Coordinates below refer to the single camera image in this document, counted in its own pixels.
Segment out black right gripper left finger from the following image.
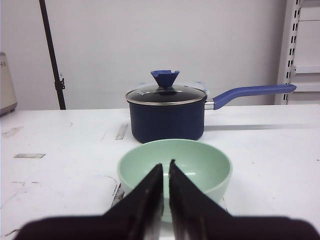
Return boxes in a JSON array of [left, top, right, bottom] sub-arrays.
[[15, 163, 163, 240]]

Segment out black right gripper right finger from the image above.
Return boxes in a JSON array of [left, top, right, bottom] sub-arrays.
[[169, 160, 320, 240]]

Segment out green bowl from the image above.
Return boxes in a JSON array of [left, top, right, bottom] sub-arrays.
[[117, 138, 233, 223]]

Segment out dark blue saucepan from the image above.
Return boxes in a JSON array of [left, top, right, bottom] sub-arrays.
[[128, 84, 297, 143]]

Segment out glass pot lid blue knob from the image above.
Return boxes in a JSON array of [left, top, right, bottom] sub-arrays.
[[125, 69, 207, 106]]

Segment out clear plastic container blue lid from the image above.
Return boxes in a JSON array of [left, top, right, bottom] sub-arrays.
[[135, 81, 210, 94]]

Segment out black tripod pole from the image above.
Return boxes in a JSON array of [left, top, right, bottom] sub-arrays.
[[39, 0, 66, 110]]

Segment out cream toaster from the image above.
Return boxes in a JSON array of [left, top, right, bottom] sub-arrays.
[[0, 52, 18, 117]]

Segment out white slotted shelf rack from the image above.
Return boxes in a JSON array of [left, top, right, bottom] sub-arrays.
[[274, 0, 320, 105]]

